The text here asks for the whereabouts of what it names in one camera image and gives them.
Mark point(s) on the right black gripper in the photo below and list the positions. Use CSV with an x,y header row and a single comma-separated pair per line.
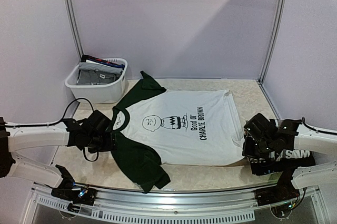
x,y
247,145

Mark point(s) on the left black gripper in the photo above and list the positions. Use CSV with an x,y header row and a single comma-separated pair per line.
x,y
111,143

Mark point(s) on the white cloth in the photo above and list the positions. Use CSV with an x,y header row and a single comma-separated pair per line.
x,y
154,126

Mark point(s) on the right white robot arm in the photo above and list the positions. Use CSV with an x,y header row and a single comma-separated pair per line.
x,y
263,136

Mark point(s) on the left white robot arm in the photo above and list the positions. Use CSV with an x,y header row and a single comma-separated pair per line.
x,y
90,134

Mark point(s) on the white laundry basket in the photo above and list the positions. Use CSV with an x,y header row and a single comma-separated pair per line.
x,y
110,93

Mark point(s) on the folded black garment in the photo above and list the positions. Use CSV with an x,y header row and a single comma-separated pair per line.
x,y
259,169

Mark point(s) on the grey cloth in basket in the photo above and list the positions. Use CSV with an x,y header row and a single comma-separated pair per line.
x,y
97,74

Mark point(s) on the dark striped cloth in basket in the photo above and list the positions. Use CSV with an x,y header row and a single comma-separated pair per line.
x,y
91,59

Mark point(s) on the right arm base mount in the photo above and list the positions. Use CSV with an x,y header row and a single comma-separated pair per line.
x,y
283,190

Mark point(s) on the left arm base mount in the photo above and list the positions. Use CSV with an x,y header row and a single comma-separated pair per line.
x,y
68,190

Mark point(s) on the aluminium front rail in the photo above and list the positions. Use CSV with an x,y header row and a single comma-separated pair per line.
x,y
168,206

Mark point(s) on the left aluminium corner post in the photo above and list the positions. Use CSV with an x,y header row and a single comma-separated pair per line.
x,y
74,28

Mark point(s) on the aluminium corner post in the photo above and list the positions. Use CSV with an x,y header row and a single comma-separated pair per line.
x,y
74,28
272,41

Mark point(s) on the right aluminium corner post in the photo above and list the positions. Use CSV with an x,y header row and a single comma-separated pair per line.
x,y
272,41

